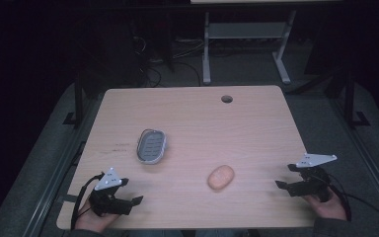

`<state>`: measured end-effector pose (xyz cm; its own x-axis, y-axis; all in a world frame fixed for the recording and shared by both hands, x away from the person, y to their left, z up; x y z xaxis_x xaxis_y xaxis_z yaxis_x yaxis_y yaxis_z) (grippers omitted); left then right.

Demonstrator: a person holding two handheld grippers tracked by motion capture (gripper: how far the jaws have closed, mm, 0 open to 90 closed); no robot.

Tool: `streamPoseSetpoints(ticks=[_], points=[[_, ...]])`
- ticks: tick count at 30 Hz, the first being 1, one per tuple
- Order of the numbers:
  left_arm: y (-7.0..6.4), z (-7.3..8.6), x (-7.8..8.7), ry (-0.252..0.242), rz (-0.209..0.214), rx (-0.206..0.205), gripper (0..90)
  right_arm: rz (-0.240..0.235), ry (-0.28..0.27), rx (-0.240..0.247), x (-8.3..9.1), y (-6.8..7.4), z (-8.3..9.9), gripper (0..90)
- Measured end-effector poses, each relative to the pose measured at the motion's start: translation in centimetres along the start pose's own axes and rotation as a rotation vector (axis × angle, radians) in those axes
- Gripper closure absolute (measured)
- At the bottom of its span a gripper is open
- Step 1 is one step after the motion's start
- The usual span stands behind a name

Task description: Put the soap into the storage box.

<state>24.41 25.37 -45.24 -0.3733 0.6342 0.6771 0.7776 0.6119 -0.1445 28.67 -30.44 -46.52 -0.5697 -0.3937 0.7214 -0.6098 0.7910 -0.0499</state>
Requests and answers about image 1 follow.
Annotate bundle of floor cables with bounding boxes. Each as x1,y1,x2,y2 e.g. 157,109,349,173
131,34,208,88

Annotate aluminium rail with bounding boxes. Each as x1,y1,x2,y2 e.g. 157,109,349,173
21,98,95,237
329,98,379,228

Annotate person's left hand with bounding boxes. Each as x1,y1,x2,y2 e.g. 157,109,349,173
74,197,120,234

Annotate grey oval soap dish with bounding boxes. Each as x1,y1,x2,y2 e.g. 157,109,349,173
135,128,168,166

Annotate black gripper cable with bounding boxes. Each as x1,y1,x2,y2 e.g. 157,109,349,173
325,173,379,229
70,172,105,231

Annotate person's right hand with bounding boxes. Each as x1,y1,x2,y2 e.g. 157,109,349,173
303,189,348,222

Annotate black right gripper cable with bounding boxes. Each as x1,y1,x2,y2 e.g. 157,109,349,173
325,173,379,229

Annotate brown potato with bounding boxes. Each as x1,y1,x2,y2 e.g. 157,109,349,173
206,164,236,192

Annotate white metal desk frame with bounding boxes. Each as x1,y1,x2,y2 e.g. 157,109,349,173
201,9,298,86

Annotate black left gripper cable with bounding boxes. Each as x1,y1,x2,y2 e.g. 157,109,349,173
70,172,105,231

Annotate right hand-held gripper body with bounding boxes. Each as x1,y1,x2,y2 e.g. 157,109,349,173
287,152,339,203

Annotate black metal stand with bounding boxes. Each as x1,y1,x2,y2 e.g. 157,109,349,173
341,63,371,128
62,70,87,128

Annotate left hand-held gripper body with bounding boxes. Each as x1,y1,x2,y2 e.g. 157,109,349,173
88,167,134,217

